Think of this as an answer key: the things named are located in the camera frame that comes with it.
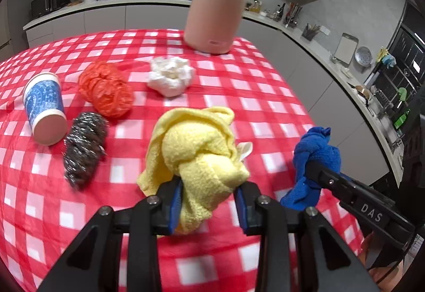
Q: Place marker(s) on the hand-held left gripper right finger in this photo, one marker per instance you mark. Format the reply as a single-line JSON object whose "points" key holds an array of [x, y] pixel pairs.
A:
{"points": [[240, 209]]}

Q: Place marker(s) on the yellow oil bottle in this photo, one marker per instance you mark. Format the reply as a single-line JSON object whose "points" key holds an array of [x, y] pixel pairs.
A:
{"points": [[254, 6]]}

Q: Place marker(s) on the orange plastic bag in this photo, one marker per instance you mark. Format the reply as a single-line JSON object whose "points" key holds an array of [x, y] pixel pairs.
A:
{"points": [[106, 89]]}

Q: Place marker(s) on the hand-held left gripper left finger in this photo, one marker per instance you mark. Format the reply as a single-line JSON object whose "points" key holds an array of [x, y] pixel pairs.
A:
{"points": [[175, 205]]}

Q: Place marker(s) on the green dish brush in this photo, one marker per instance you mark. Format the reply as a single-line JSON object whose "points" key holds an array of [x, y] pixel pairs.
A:
{"points": [[402, 94]]}

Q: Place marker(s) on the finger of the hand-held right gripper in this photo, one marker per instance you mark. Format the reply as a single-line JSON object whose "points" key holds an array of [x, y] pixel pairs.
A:
{"points": [[328, 179]]}

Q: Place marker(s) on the blue cloth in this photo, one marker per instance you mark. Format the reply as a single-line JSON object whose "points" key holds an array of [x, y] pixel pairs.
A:
{"points": [[308, 149]]}

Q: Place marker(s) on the dark utensil holder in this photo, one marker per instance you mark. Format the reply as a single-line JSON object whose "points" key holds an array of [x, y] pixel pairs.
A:
{"points": [[309, 34]]}

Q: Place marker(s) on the dark wine bottle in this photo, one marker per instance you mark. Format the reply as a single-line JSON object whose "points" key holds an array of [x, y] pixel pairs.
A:
{"points": [[282, 11]]}

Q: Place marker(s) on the kitchen utensil rack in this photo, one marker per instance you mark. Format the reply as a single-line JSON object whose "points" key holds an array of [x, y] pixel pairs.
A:
{"points": [[292, 15]]}

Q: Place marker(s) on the white cutting board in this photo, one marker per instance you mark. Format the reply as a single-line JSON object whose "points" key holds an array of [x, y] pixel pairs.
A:
{"points": [[345, 48]]}

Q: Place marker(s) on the wooden bowl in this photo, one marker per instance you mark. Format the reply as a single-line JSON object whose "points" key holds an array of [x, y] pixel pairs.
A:
{"points": [[362, 90]]}

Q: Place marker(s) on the pink thermos jug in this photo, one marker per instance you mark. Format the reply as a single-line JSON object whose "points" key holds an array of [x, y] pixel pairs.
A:
{"points": [[215, 13]]}

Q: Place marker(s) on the blue rubber glove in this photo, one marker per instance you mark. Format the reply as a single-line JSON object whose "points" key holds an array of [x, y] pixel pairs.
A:
{"points": [[389, 60]]}

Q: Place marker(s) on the round metal steamer plate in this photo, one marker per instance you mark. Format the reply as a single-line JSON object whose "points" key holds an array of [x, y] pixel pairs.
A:
{"points": [[363, 55]]}

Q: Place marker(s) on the red checkered tablecloth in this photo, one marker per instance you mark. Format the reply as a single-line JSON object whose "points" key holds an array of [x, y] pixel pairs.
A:
{"points": [[232, 93]]}

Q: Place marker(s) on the yellow rubber glove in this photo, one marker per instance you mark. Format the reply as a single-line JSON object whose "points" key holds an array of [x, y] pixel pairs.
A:
{"points": [[383, 52]]}

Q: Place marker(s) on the white crumpled tissue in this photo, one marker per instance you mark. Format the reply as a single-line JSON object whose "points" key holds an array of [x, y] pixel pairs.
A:
{"points": [[169, 76]]}

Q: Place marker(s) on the green bottle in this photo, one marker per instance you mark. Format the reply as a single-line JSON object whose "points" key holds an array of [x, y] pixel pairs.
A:
{"points": [[401, 119]]}

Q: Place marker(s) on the black microwave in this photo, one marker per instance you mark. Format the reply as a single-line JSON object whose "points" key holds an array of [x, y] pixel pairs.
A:
{"points": [[49, 1]]}

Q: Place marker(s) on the yellow cloth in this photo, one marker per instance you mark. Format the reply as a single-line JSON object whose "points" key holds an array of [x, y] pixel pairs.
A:
{"points": [[196, 152]]}

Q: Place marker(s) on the blue white paper cup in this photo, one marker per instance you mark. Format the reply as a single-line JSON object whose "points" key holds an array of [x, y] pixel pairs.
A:
{"points": [[43, 103]]}

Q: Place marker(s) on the white wall outlet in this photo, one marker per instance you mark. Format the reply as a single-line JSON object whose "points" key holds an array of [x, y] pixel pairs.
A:
{"points": [[325, 30]]}

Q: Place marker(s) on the steel wool scourer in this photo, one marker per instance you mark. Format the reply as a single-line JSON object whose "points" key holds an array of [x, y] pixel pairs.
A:
{"points": [[83, 146]]}

